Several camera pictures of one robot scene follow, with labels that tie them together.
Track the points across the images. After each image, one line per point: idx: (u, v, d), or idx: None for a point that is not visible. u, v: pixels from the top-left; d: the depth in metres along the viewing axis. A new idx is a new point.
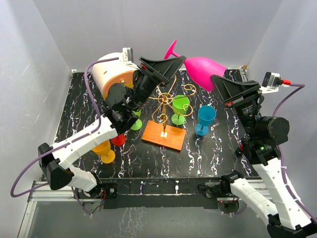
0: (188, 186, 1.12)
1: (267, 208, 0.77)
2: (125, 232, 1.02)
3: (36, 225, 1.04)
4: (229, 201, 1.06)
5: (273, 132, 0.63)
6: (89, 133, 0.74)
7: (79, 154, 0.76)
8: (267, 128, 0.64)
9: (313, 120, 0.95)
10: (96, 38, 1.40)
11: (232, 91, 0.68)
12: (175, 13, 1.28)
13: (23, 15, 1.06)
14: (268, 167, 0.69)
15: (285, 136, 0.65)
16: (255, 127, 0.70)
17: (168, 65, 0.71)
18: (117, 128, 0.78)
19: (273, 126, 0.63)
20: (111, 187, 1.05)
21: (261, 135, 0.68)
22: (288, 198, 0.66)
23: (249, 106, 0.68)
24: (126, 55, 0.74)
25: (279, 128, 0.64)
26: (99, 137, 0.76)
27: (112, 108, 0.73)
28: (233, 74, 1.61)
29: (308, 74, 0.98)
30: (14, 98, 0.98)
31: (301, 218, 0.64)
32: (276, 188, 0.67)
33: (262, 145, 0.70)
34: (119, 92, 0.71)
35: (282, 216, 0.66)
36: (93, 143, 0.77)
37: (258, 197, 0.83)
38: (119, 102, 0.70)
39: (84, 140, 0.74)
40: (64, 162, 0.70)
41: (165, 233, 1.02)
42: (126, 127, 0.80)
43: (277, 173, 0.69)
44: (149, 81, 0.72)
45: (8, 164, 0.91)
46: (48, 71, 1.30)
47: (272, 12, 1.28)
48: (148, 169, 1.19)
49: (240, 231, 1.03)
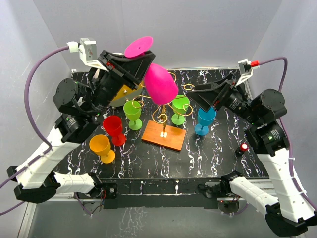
0: (188, 187, 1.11)
1: (265, 200, 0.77)
2: (125, 232, 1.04)
3: (36, 225, 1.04)
4: (229, 201, 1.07)
5: (266, 102, 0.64)
6: (42, 153, 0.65)
7: (46, 173, 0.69)
8: (260, 101, 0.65)
9: (314, 121, 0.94)
10: (96, 37, 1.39)
11: (207, 98, 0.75)
12: (175, 14, 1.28)
13: (22, 15, 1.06)
14: (275, 159, 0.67)
15: (283, 108, 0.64)
16: (253, 112, 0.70)
17: (137, 65, 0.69)
18: (69, 137, 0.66)
19: (266, 97, 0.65)
20: (111, 188, 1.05)
21: (257, 114, 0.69)
22: (293, 190, 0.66)
23: (239, 94, 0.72)
24: (90, 52, 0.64)
25: (272, 98, 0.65)
26: (55, 152, 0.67)
27: (61, 110, 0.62)
28: (233, 74, 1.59)
29: (308, 74, 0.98)
30: (14, 98, 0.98)
31: (305, 211, 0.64)
32: (282, 179, 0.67)
33: (266, 133, 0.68)
34: (68, 90, 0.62)
35: (284, 208, 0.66)
36: (53, 160, 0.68)
37: (256, 191, 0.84)
38: (67, 102, 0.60)
39: (40, 160, 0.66)
40: (29, 186, 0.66)
41: (165, 233, 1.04)
42: (82, 136, 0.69)
43: (284, 165, 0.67)
44: (114, 81, 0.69)
45: (8, 164, 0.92)
46: (48, 72, 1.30)
47: (272, 12, 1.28)
48: (148, 169, 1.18)
49: (240, 232, 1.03)
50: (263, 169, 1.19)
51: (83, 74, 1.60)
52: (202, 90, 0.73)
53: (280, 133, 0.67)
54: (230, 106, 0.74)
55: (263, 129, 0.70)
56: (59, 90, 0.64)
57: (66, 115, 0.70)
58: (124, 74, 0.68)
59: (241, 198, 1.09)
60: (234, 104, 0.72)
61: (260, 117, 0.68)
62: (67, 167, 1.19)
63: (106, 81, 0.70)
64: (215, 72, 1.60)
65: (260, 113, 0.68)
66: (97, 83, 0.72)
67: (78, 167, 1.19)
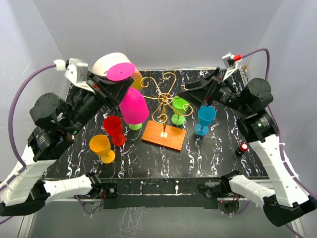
0: (188, 186, 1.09)
1: (263, 193, 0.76)
2: (125, 232, 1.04)
3: (36, 224, 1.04)
4: (229, 201, 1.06)
5: (253, 90, 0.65)
6: (16, 173, 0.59)
7: (28, 188, 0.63)
8: (248, 89, 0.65)
9: (314, 121, 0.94)
10: (96, 38, 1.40)
11: (196, 95, 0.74)
12: (175, 14, 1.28)
13: (23, 15, 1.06)
14: (265, 145, 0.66)
15: (270, 96, 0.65)
16: (242, 102, 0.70)
17: (118, 89, 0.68)
18: (40, 155, 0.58)
19: (252, 85, 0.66)
20: (111, 188, 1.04)
21: (246, 102, 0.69)
22: (285, 175, 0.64)
23: (228, 88, 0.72)
24: (80, 74, 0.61)
25: (260, 87, 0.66)
26: (29, 171, 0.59)
27: (38, 123, 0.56)
28: (233, 74, 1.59)
29: (307, 74, 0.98)
30: (14, 98, 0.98)
31: (299, 196, 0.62)
32: (273, 165, 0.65)
33: (255, 121, 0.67)
34: (49, 104, 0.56)
35: (279, 194, 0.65)
36: (31, 177, 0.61)
37: (254, 186, 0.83)
38: (46, 117, 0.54)
39: (16, 178, 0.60)
40: (12, 203, 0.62)
41: (165, 233, 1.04)
42: (56, 152, 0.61)
43: (274, 150, 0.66)
44: (96, 101, 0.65)
45: (7, 164, 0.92)
46: (48, 72, 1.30)
47: (272, 12, 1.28)
48: (148, 169, 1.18)
49: (239, 231, 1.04)
50: (263, 169, 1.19)
51: None
52: (195, 89, 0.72)
53: (270, 122, 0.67)
54: (220, 99, 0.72)
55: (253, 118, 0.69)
56: (38, 103, 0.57)
57: (36, 131, 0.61)
58: (107, 96, 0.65)
59: (241, 198, 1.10)
60: (224, 95, 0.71)
61: (249, 106, 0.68)
62: (67, 167, 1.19)
63: (89, 101, 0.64)
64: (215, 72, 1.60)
65: (248, 101, 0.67)
66: (79, 102, 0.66)
67: (78, 167, 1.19)
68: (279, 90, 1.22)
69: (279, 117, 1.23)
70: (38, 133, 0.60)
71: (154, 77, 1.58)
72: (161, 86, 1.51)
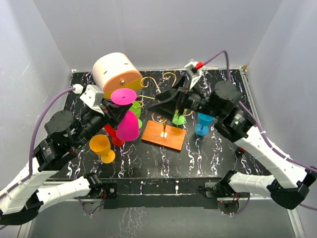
0: (188, 186, 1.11)
1: (264, 182, 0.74)
2: (125, 232, 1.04)
3: (36, 224, 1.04)
4: (229, 201, 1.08)
5: (221, 94, 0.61)
6: (19, 183, 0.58)
7: (26, 198, 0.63)
8: (216, 94, 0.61)
9: (313, 120, 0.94)
10: (96, 38, 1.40)
11: (168, 108, 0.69)
12: (175, 14, 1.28)
13: (23, 15, 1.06)
14: (249, 139, 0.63)
15: (237, 94, 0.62)
16: (213, 106, 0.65)
17: (120, 110, 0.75)
18: (45, 166, 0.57)
19: (219, 89, 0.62)
20: (111, 187, 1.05)
21: (217, 107, 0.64)
22: (279, 159, 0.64)
23: (196, 94, 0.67)
24: (97, 99, 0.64)
25: (225, 89, 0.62)
26: (33, 181, 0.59)
27: (51, 137, 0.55)
28: (233, 74, 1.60)
29: (308, 74, 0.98)
30: (14, 98, 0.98)
31: (297, 173, 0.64)
32: (264, 154, 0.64)
33: (231, 121, 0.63)
34: (65, 120, 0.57)
35: (280, 179, 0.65)
36: (33, 187, 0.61)
37: (253, 179, 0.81)
38: (61, 131, 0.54)
39: (18, 187, 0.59)
40: (9, 211, 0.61)
41: (165, 233, 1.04)
42: (60, 164, 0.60)
43: (260, 140, 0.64)
44: (102, 120, 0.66)
45: (7, 164, 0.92)
46: (48, 72, 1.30)
47: (272, 12, 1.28)
48: (148, 169, 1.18)
49: (239, 231, 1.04)
50: (263, 169, 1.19)
51: (83, 74, 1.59)
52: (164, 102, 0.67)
53: (245, 117, 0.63)
54: (191, 107, 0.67)
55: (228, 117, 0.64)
56: (53, 119, 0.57)
57: (42, 143, 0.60)
58: (112, 117, 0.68)
59: (241, 198, 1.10)
60: (194, 102, 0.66)
61: (222, 109, 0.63)
62: (67, 167, 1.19)
63: (97, 120, 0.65)
64: (215, 72, 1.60)
65: (220, 105, 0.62)
66: (86, 120, 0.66)
67: (78, 167, 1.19)
68: (279, 90, 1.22)
69: (278, 117, 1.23)
70: (45, 145, 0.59)
71: (154, 77, 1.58)
72: (161, 86, 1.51)
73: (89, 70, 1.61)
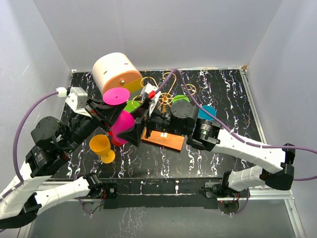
0: (188, 187, 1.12)
1: (256, 172, 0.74)
2: (125, 232, 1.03)
3: (36, 224, 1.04)
4: (229, 201, 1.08)
5: (179, 113, 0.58)
6: (12, 189, 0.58)
7: (23, 202, 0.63)
8: (176, 116, 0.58)
9: (313, 120, 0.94)
10: (96, 38, 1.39)
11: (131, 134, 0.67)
12: (175, 14, 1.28)
13: (23, 15, 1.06)
14: (221, 143, 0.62)
15: (194, 108, 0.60)
16: (177, 125, 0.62)
17: (113, 111, 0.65)
18: (37, 172, 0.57)
19: (176, 110, 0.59)
20: (111, 187, 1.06)
21: (181, 126, 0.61)
22: (256, 150, 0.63)
23: (157, 116, 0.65)
24: (80, 102, 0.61)
25: (181, 107, 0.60)
26: (26, 186, 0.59)
27: (38, 144, 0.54)
28: (233, 74, 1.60)
29: (308, 73, 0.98)
30: (14, 98, 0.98)
31: (279, 155, 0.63)
32: (241, 151, 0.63)
33: (199, 133, 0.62)
34: (50, 127, 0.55)
35: (266, 167, 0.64)
36: (27, 192, 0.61)
37: (245, 173, 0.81)
38: (46, 139, 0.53)
39: (13, 193, 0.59)
40: (5, 216, 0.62)
41: (165, 233, 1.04)
42: (53, 170, 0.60)
43: (232, 140, 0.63)
44: (92, 124, 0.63)
45: (7, 164, 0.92)
46: (48, 72, 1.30)
47: (272, 12, 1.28)
48: (148, 169, 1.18)
49: (239, 231, 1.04)
50: None
51: (83, 74, 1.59)
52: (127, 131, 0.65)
53: (210, 124, 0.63)
54: (155, 128, 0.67)
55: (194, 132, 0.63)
56: (39, 126, 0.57)
57: (34, 148, 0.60)
58: (102, 119, 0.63)
59: (241, 198, 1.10)
60: (157, 125, 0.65)
61: (185, 126, 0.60)
62: (67, 167, 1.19)
63: (85, 124, 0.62)
64: (215, 72, 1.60)
65: (182, 124, 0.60)
66: (77, 124, 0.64)
67: (78, 167, 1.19)
68: (279, 89, 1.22)
69: (278, 117, 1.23)
70: (37, 150, 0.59)
71: (154, 77, 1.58)
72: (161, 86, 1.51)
73: (89, 70, 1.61)
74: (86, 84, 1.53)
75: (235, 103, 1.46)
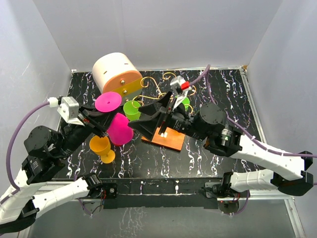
0: (188, 186, 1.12)
1: (265, 176, 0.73)
2: (125, 232, 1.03)
3: (35, 225, 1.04)
4: (229, 201, 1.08)
5: (210, 118, 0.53)
6: (9, 195, 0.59)
7: (21, 207, 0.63)
8: (205, 121, 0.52)
9: (313, 119, 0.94)
10: (96, 38, 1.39)
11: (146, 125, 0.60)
12: (175, 14, 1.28)
13: (23, 15, 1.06)
14: (244, 149, 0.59)
15: (223, 113, 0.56)
16: (198, 130, 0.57)
17: (106, 117, 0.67)
18: (33, 179, 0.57)
19: (205, 113, 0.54)
20: (111, 188, 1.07)
21: (205, 131, 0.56)
22: (277, 158, 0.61)
23: (180, 113, 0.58)
24: (73, 112, 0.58)
25: (210, 111, 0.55)
26: (22, 193, 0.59)
27: (31, 154, 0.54)
28: (233, 74, 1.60)
29: (308, 73, 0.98)
30: (14, 98, 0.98)
31: (298, 163, 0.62)
32: (263, 159, 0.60)
33: (221, 139, 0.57)
34: (41, 136, 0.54)
35: (283, 174, 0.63)
36: (24, 198, 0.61)
37: (253, 175, 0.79)
38: (37, 148, 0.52)
39: (10, 199, 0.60)
40: (4, 221, 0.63)
41: (165, 233, 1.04)
42: (49, 176, 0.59)
43: (254, 147, 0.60)
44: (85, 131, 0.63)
45: (6, 164, 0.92)
46: (48, 72, 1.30)
47: (272, 12, 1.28)
48: (148, 169, 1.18)
49: (239, 231, 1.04)
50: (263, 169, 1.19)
51: (83, 74, 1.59)
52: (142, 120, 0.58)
53: (232, 129, 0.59)
54: (173, 126, 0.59)
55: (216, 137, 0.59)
56: (31, 135, 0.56)
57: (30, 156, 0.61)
58: (95, 126, 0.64)
59: (241, 198, 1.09)
60: (177, 122, 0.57)
61: (210, 131, 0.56)
62: (67, 167, 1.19)
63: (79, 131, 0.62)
64: (215, 72, 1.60)
65: (206, 129, 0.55)
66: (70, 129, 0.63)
67: (78, 167, 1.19)
68: (279, 89, 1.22)
69: (278, 117, 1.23)
70: (32, 158, 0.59)
71: (154, 77, 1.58)
72: (161, 86, 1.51)
73: (88, 70, 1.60)
74: (86, 84, 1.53)
75: (235, 103, 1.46)
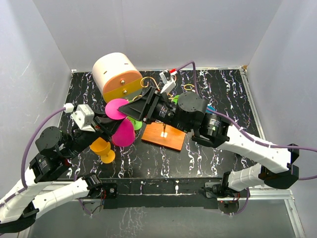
0: (188, 186, 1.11)
1: (254, 172, 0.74)
2: (125, 232, 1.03)
3: (35, 225, 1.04)
4: (229, 201, 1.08)
5: (188, 106, 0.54)
6: (16, 193, 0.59)
7: (24, 207, 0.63)
8: (184, 109, 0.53)
9: (313, 119, 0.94)
10: (96, 38, 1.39)
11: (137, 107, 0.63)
12: (175, 13, 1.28)
13: (23, 16, 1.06)
14: (231, 141, 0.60)
15: (203, 101, 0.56)
16: (181, 119, 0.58)
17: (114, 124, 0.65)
18: (41, 178, 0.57)
19: (184, 102, 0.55)
20: (111, 187, 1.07)
21: (187, 120, 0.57)
22: (264, 150, 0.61)
23: (163, 102, 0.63)
24: (87, 120, 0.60)
25: (189, 100, 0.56)
26: (29, 192, 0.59)
27: (41, 152, 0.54)
28: (233, 74, 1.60)
29: (308, 73, 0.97)
30: (14, 98, 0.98)
31: (284, 155, 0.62)
32: (250, 150, 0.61)
33: (207, 129, 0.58)
34: (53, 136, 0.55)
35: (270, 166, 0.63)
36: (30, 196, 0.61)
37: (245, 172, 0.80)
38: (49, 148, 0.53)
39: (15, 197, 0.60)
40: (5, 220, 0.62)
41: (165, 233, 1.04)
42: (56, 176, 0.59)
43: (241, 138, 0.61)
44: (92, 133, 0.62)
45: (6, 164, 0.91)
46: (49, 72, 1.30)
47: (272, 11, 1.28)
48: (148, 169, 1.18)
49: (239, 231, 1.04)
50: None
51: (83, 74, 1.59)
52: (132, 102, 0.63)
53: (219, 119, 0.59)
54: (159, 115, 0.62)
55: (202, 127, 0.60)
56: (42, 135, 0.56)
57: (38, 155, 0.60)
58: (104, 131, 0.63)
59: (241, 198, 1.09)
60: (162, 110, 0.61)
61: (192, 120, 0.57)
62: None
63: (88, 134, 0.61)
64: (215, 72, 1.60)
65: (189, 118, 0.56)
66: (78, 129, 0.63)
67: (78, 167, 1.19)
68: (279, 89, 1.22)
69: (278, 117, 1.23)
70: (40, 157, 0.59)
71: (154, 77, 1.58)
72: (161, 86, 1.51)
73: (89, 70, 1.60)
74: (86, 84, 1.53)
75: (235, 103, 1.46)
